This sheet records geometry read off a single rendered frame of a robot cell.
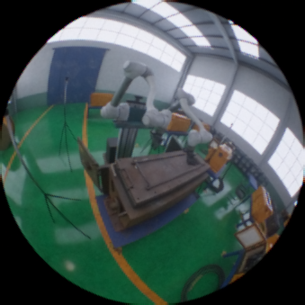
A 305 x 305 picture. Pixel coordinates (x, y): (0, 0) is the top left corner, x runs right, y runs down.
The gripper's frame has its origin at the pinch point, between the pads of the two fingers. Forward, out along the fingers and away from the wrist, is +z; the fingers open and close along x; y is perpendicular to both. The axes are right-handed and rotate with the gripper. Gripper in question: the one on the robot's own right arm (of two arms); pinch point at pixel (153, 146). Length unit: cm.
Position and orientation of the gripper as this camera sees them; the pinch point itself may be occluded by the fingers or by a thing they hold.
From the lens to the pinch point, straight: 98.7
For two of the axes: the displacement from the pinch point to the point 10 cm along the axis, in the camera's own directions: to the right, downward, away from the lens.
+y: 8.7, 0.1, 4.9
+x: -3.8, -6.4, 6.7
